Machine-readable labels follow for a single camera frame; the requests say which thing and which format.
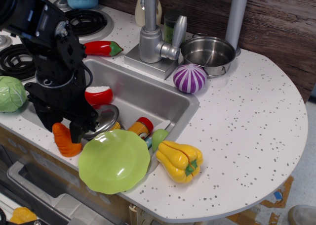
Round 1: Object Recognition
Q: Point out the silver toy faucet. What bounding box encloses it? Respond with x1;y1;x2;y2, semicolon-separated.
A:
124;0;187;79

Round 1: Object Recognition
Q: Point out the grey stove knob left edge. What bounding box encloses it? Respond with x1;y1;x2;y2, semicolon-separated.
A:
0;35;12;51

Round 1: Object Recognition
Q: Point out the yellow toy on floor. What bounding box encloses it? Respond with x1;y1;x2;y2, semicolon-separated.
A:
9;207;37;225

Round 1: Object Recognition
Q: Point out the blue toy bowl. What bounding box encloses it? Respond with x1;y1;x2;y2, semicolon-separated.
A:
67;0;99;9

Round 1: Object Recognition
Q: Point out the yellow toy bell pepper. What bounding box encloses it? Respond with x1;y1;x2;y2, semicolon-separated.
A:
156;140;203;183

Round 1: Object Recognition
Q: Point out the orange toy carrot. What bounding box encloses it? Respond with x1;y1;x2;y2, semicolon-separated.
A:
52;123;82;157

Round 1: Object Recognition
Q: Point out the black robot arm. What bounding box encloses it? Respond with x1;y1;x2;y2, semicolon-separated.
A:
0;0;99;143

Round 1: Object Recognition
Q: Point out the grey shoe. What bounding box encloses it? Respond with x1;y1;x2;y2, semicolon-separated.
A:
288;205;316;225

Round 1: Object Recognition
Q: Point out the grey support pole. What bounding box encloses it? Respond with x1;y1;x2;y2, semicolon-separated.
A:
225;0;247;56

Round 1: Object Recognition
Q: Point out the light green plastic plate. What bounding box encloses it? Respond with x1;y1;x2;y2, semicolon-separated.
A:
78;130;151;194

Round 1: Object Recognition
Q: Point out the stove burner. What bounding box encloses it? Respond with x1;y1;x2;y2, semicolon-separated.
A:
0;44;36;81
65;9;114;44

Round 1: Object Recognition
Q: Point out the cream toy bottle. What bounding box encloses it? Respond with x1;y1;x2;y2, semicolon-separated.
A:
135;0;162;27

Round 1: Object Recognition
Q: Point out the red toy chili pepper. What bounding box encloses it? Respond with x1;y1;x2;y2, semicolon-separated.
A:
84;41;123;56

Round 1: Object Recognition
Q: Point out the orange toy can red lid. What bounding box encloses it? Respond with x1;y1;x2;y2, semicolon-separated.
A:
128;117;154;139

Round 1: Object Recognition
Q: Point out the grey oven door handle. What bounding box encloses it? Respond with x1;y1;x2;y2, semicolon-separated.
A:
6;161;124;225

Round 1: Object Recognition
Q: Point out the toy corn cob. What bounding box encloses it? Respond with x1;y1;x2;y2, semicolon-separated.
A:
109;122;121;131

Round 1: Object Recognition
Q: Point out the green toy fruit piece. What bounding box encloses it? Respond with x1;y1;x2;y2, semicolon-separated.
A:
152;129;169;152

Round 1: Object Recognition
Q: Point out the steel pot lid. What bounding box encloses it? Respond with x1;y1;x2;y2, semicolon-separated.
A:
83;104;119;140

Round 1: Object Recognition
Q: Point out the green toy cabbage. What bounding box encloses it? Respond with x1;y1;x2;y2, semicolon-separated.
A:
0;76;27;112

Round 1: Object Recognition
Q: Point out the purple striped toy onion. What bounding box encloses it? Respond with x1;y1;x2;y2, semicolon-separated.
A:
173;64;207;93

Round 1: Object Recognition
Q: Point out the back right stove burner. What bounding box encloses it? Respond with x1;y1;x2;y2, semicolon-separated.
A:
65;9;114;44

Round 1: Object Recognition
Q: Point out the stainless steel sink basin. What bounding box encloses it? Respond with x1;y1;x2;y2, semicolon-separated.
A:
19;56;199;175

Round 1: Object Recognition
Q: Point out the red white toy apple half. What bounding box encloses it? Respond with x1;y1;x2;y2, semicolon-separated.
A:
84;86;113;105

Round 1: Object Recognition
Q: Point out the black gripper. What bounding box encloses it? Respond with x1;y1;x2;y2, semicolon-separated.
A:
24;73;98;143

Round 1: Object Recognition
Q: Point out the front left stove burner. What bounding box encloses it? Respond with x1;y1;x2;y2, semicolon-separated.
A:
0;44;36;81

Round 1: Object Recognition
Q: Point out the dark green toy jar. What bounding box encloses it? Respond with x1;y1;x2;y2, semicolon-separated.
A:
164;10;185;44

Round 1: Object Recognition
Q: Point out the small steel pot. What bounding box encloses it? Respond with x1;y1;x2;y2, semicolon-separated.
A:
181;36;237;78

